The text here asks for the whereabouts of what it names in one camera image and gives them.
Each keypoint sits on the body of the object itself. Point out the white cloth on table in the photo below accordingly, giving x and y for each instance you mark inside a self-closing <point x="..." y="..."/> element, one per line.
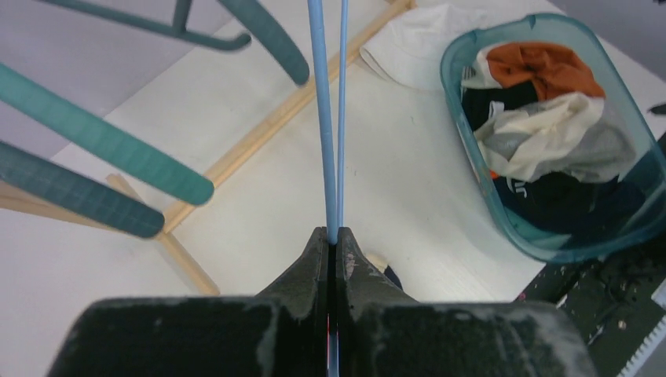
<point x="409" y="48"/>

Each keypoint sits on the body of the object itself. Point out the black garment in tub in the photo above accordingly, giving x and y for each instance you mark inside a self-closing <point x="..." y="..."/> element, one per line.
<point x="479" y="105"/>

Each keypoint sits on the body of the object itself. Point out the navy orange-band underwear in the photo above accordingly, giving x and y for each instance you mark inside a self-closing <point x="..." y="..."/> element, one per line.
<point x="558" y="204"/>

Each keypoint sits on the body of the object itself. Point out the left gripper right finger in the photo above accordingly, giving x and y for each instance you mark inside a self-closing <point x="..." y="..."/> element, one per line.
<point x="364" y="294"/>

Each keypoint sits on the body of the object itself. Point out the grey underwear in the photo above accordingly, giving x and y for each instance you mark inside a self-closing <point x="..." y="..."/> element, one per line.
<point x="574" y="134"/>

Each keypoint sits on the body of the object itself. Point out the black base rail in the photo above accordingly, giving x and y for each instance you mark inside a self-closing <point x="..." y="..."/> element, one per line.
<point x="608" y="300"/>

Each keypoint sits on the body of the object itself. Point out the brown orange underwear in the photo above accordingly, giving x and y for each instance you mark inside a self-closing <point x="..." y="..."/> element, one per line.
<point x="553" y="69"/>

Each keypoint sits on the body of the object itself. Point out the light blue hanger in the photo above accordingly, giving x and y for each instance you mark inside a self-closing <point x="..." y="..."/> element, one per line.
<point x="333" y="153"/>

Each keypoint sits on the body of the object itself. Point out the teal plastic tub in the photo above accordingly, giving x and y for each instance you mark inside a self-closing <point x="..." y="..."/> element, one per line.
<point x="648" y="172"/>

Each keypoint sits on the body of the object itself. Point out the wooden clothes rack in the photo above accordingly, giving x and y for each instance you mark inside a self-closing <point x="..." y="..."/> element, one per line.
<point x="14" y="200"/>

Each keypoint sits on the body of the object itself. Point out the navy cream-band underwear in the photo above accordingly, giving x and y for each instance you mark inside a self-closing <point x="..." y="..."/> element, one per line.
<point x="383" y="266"/>

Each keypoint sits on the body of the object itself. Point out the white cable duct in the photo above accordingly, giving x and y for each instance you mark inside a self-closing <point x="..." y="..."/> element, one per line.
<point x="651" y="341"/>

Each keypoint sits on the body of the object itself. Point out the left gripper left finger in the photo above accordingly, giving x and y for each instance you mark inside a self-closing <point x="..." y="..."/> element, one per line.
<point x="301" y="328"/>

